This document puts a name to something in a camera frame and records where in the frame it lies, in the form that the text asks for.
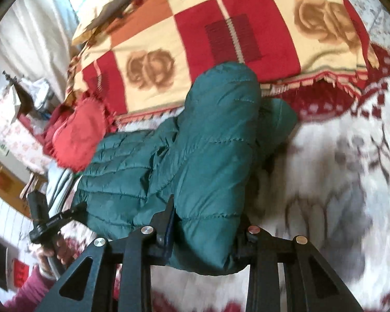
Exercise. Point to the red and white plush blanket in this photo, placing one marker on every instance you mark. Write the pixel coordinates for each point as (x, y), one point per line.
(328, 185)

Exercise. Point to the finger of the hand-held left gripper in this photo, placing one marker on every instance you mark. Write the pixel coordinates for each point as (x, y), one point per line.
(74, 211)

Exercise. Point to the checkered rose print blanket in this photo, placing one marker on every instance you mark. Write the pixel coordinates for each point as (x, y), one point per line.
(214, 55)

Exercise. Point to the wooden furniture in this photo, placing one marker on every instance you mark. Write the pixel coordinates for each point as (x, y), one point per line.
(6, 182)

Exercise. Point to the light striped cloth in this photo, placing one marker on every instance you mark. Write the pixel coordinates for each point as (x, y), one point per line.
(60, 185)

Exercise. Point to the red heart-shaped frilled pillow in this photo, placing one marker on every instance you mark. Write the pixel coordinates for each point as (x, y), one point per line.
(74, 136)

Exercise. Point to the floral patterned cover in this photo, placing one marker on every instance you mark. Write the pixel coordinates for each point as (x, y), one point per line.
(16, 136)

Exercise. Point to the white curtain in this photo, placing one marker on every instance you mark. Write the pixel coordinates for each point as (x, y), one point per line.
(35, 32)

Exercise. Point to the person's left forearm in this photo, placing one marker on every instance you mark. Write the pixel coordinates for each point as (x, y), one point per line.
(29, 291)

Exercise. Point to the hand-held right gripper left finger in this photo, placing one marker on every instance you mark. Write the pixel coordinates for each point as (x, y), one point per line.
(169, 230)

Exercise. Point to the person's left hand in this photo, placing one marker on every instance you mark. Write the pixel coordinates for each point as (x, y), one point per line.
(63, 250)

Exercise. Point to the green puffer jacket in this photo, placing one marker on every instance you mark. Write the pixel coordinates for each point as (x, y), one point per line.
(198, 152)

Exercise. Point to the white floral bed sheet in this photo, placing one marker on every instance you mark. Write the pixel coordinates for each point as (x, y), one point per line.
(133, 126)

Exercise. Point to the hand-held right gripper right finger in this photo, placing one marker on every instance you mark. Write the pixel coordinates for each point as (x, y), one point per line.
(253, 243)

